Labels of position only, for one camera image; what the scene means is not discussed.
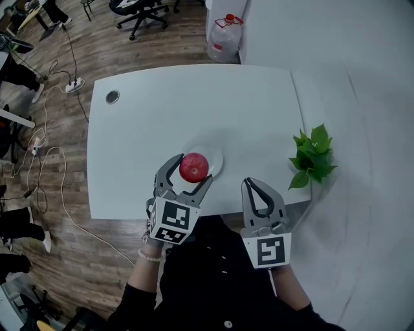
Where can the person's left forearm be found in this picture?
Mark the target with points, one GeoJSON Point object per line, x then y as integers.
{"type": "Point", "coordinates": [145, 274]}

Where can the person's right forearm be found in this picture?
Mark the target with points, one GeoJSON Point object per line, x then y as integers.
{"type": "Point", "coordinates": [289, 287]}

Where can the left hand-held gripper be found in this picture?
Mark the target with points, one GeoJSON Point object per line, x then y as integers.
{"type": "Point", "coordinates": [173, 219]}

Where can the green potted plant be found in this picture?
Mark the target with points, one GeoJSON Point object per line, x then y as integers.
{"type": "Point", "coordinates": [312, 158]}

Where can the black office chair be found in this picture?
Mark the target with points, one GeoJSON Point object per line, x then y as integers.
{"type": "Point", "coordinates": [142, 14]}

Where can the white desk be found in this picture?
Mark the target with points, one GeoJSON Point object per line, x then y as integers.
{"type": "Point", "coordinates": [17, 118]}

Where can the clear water jug red cap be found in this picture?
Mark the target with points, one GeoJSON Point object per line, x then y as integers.
{"type": "Point", "coordinates": [224, 38]}

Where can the white power strip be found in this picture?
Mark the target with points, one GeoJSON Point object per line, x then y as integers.
{"type": "Point", "coordinates": [75, 84]}

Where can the wooden table black leg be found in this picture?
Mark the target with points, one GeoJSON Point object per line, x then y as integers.
{"type": "Point", "coordinates": [32, 14]}

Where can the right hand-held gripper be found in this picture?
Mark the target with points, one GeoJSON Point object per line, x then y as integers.
{"type": "Point", "coordinates": [270, 249]}

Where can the small white plug adapter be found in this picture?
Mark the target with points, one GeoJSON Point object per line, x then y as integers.
{"type": "Point", "coordinates": [36, 145]}

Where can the red apple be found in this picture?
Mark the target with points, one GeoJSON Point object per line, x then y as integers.
{"type": "Point", "coordinates": [194, 167]}

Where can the person's black clothing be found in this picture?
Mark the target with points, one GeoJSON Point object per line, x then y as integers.
{"type": "Point", "coordinates": [213, 291]}

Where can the white round plate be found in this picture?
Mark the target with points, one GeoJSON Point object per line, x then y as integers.
{"type": "Point", "coordinates": [216, 158]}

